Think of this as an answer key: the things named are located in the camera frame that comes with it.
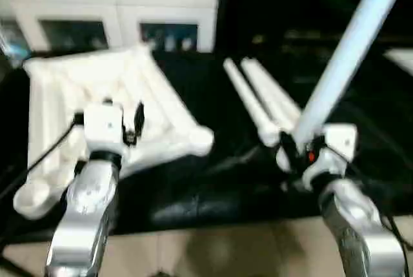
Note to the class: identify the white plastic table top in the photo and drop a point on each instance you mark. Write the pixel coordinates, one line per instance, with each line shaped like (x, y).
(96, 77)

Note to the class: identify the white plastic table leg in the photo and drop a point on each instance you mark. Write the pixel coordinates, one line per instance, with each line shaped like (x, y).
(348, 47)
(281, 96)
(266, 96)
(245, 96)

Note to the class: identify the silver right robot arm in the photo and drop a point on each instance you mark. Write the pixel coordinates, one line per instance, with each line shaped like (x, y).
(355, 225)

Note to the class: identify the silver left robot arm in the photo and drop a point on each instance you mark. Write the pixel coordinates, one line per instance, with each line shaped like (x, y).
(80, 209)

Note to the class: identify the black plastic mat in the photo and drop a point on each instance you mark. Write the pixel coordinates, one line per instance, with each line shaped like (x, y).
(226, 177)

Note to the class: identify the white cabinet with open compartments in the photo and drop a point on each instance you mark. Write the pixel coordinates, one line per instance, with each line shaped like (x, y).
(113, 6)

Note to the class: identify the small white label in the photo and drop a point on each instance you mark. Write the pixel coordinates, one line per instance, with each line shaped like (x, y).
(259, 38)

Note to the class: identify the white flat board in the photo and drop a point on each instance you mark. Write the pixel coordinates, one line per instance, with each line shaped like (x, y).
(400, 60)

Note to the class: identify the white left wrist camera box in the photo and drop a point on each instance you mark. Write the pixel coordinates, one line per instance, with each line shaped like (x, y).
(104, 125)

